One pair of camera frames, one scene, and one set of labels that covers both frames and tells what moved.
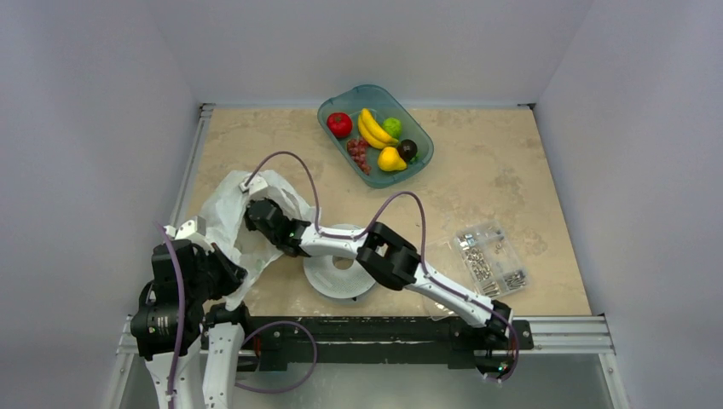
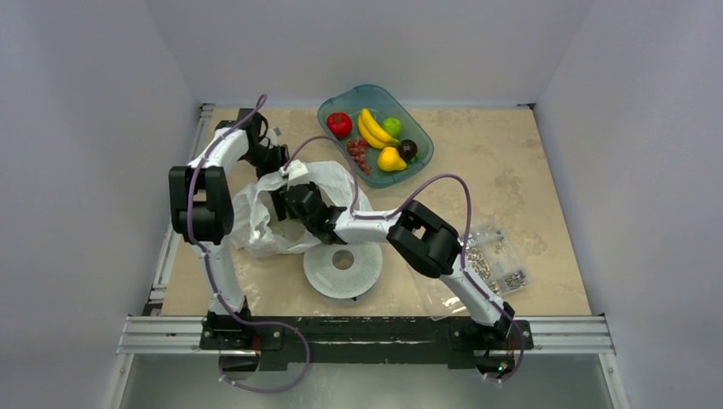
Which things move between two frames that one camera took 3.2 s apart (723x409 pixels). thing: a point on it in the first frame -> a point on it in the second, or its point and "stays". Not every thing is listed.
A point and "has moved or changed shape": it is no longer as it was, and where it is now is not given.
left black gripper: (233, 273) -> (281, 158)
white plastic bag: (227, 224) has moved or changed shape
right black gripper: (258, 213) -> (287, 204)
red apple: (340, 124) stays
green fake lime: (393, 126) stays
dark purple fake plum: (407, 149) stays
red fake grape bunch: (357, 150) stays
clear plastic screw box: (491, 260) stays
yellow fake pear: (389, 159) stays
